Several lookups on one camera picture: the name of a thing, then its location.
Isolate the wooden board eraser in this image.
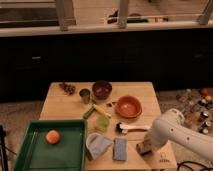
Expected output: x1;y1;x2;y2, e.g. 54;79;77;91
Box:
136;141;152;156

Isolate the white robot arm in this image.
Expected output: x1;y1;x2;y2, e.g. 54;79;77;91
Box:
148;108;213;162

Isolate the red orange bowl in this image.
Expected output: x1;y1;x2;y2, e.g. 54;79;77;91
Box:
115;95;142;118

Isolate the dark maroon bowl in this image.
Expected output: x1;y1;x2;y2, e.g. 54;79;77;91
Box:
92;80;112;100

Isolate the blue sponge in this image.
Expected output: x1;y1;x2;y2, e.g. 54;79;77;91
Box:
113;138;127;161

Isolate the green plastic piece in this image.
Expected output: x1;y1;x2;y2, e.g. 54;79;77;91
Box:
95;116;109;132

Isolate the grey folded cloth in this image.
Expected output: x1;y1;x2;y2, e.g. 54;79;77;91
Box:
86;133;113;160

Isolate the green cucumber stick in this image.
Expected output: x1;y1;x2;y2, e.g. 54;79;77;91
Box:
83;106;95;119

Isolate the small metal cup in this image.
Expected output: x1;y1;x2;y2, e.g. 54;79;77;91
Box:
79;88;91;104

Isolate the green plastic tray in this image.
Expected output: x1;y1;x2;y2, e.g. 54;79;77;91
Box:
13;120;87;171

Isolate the brown grape bunch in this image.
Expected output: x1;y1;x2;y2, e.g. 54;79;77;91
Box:
59;82;76;95

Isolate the orange ball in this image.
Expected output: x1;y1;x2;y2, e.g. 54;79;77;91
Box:
45;130;60;145

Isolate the black tripod stand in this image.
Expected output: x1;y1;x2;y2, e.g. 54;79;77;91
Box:
0;125;9;171

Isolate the black cable on floor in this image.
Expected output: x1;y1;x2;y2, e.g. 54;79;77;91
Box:
176;160;213;171

